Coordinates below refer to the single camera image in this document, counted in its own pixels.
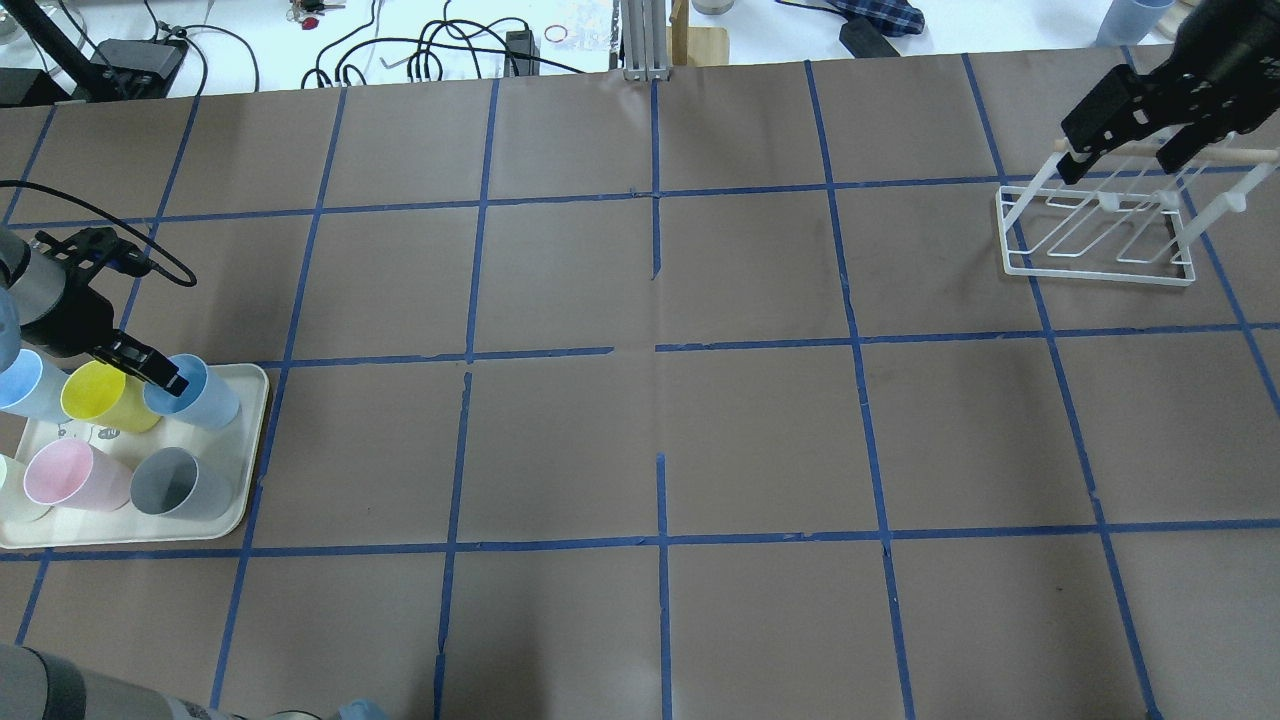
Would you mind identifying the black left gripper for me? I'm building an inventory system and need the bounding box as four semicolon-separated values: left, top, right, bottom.
8;228;189;397

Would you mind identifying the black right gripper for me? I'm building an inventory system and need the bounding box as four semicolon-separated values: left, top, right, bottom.
1059;1;1279;184

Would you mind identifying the light blue plastic cup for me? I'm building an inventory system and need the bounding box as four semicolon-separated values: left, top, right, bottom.
142;354;241;430

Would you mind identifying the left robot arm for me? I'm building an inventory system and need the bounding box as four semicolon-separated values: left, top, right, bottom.
1;227;189;397

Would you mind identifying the yellow plastic cup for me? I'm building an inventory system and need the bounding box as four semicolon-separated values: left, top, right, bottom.
60;361;160;433

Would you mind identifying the blue cup on side table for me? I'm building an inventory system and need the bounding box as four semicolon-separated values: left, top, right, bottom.
1091;0;1176;47

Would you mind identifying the pale blue plastic cup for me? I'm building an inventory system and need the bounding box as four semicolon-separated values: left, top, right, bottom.
1;348;70;424

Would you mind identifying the grey plastic cup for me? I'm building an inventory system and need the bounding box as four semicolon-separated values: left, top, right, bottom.
129;447;233;521

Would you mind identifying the pink plastic cup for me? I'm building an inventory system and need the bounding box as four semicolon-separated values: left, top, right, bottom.
23;437;132;512

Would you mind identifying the pale green plastic cup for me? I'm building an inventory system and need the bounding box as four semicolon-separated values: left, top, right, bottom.
1;455;50;523

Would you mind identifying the white plastic tray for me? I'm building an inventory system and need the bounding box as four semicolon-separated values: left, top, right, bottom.
1;363;270;551

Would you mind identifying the folded plaid umbrella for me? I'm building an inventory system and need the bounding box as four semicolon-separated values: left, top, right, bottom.
828;0;925;38

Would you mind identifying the black power adapter box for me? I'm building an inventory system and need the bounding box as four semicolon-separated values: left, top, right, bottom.
90;38;189;100

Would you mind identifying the black power brick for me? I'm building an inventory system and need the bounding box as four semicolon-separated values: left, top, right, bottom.
838;15;901;59

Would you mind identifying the wooden mug tree stand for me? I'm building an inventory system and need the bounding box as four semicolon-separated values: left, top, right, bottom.
666;1;730;67

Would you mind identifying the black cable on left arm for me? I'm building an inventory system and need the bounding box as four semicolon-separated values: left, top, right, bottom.
0;181;198;288

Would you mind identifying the white wire cup rack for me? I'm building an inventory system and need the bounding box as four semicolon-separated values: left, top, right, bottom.
995;129;1277;287

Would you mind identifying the aluminium frame post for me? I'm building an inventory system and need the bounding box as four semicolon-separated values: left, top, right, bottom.
617;0;669;82

